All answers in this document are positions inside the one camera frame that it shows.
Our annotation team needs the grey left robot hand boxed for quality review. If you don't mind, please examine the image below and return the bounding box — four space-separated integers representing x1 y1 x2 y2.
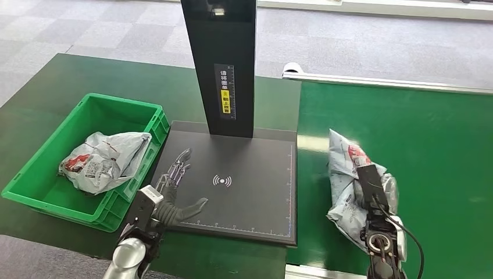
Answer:
155 148 209 227

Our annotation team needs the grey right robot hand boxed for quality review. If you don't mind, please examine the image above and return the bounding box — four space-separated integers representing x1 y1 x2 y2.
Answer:
352 173 400 216

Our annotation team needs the grey red-printed mailer package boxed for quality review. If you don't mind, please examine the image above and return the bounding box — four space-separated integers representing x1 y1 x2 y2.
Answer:
326 128 401 254

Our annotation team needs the black weighing device with column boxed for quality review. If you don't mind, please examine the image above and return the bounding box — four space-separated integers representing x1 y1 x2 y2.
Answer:
151 0 298 247

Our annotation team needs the green belt conveyor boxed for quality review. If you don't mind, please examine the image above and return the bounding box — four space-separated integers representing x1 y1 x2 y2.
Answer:
281 62 493 279

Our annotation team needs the crumpled grey mailer bag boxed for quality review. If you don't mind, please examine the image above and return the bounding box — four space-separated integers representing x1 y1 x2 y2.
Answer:
58 131 153 196

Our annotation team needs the black yellow label sticker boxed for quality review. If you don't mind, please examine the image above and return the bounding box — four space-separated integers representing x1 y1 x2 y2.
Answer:
214 63 237 120

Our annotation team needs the green plastic crate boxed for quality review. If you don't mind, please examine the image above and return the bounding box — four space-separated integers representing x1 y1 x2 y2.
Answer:
1 92 170 233

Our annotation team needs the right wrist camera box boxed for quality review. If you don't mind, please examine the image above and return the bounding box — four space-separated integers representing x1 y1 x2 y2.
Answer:
356 164 390 217

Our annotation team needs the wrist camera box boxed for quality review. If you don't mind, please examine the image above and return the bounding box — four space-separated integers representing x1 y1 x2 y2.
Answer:
356 164 390 217
127 185 165 237

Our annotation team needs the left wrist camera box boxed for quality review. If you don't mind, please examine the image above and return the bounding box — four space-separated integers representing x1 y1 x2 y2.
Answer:
127 185 165 237

